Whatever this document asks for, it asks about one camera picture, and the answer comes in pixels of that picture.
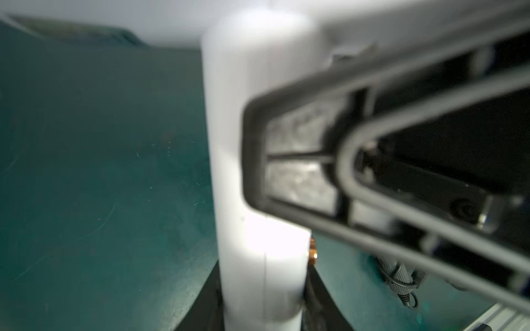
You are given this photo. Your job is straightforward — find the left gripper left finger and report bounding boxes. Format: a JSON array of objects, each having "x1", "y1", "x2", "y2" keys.
[{"x1": 174, "y1": 262, "x2": 225, "y2": 331}]

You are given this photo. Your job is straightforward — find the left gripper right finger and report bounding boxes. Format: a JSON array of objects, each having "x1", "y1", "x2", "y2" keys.
[{"x1": 302, "y1": 266, "x2": 354, "y2": 331}]

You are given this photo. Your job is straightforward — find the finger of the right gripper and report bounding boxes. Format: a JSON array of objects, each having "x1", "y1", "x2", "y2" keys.
[{"x1": 242, "y1": 16, "x2": 529, "y2": 313}]

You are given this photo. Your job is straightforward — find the white hair dryer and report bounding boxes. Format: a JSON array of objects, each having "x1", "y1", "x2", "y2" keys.
[{"x1": 202, "y1": 6, "x2": 329, "y2": 330}]

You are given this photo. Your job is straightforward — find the black hair dryer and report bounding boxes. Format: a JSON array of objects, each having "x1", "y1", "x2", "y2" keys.
[{"x1": 375, "y1": 256, "x2": 426, "y2": 310}]

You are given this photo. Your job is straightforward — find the green table mat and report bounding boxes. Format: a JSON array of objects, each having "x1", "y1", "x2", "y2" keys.
[{"x1": 0, "y1": 20, "x2": 494, "y2": 331}]

